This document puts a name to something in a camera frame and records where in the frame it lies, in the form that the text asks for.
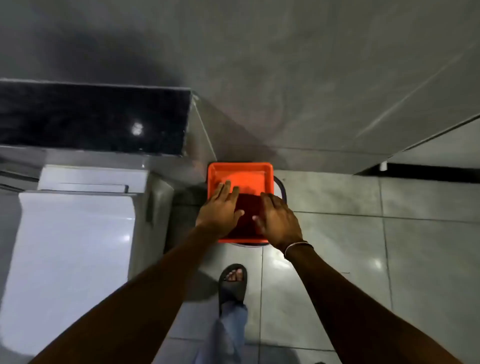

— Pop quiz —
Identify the person's right hand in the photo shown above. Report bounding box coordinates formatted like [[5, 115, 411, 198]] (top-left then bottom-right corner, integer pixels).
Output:
[[252, 192, 304, 253]]

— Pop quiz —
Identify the person's left hand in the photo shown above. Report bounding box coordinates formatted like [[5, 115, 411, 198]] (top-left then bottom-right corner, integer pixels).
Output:
[[195, 180, 245, 239]]

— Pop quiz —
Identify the person's left forearm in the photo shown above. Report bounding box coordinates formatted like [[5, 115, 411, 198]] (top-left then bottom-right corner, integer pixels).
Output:
[[30, 224, 226, 364]]

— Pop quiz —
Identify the person's right forearm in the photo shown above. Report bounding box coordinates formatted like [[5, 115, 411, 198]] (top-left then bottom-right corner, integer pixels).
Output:
[[285, 244, 464, 364]]

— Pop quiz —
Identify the orange square plastic bucket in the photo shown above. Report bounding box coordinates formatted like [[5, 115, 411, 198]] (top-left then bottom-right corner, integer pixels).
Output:
[[206, 161, 287, 249]]

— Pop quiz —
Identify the black slide sandal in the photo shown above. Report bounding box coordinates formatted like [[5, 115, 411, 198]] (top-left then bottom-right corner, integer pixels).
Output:
[[218, 263, 248, 307]]

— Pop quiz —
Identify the blue jeans leg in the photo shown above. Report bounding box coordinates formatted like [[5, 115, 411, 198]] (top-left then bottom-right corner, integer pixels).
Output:
[[195, 301, 249, 364]]

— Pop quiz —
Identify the black stone ledge top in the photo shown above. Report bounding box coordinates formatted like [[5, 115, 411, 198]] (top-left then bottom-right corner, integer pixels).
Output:
[[0, 78, 192, 157]]

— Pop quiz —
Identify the white toilet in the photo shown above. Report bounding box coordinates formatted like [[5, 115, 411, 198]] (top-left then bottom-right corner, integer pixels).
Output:
[[0, 164, 175, 364]]

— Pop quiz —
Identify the white toilet lid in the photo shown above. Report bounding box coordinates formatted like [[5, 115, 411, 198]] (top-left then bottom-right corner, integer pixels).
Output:
[[0, 190, 137, 358]]

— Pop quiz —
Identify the grey door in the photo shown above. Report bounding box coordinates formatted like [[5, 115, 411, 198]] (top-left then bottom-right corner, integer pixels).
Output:
[[388, 116, 480, 170]]

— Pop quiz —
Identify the thin silver wrist bracelet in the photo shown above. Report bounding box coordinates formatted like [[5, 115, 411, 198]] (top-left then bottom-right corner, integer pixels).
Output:
[[283, 241, 314, 260]]

